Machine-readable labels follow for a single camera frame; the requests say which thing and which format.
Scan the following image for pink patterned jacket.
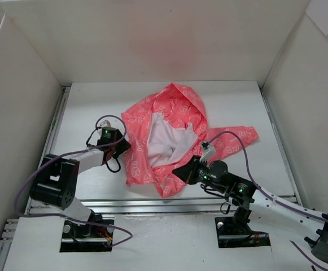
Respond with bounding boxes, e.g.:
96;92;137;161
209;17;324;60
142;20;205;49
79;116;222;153
121;83;259;198

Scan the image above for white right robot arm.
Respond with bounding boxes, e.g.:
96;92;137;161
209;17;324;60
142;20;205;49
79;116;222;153
172;156;328;264

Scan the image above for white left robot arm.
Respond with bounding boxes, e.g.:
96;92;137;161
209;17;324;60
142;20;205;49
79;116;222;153
29;126;131;237

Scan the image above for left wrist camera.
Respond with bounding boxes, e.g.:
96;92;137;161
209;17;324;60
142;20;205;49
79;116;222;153
98;120;111;129

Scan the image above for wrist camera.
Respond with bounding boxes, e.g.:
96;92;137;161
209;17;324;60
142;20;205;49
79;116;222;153
200;142;216;163
98;120;111;129

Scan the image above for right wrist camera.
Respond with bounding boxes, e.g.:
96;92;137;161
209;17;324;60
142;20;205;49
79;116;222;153
200;142;216;163

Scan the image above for aluminium front rail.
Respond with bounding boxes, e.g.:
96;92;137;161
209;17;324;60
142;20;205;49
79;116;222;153
28;195;300;215

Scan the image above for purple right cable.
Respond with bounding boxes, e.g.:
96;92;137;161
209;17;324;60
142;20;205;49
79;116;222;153
205;130;328;271

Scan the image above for purple cable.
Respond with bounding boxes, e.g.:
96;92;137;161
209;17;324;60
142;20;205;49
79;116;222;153
205;130;328;271
13;115;134;249

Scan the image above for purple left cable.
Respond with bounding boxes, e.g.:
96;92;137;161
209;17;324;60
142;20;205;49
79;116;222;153
13;115;134;249

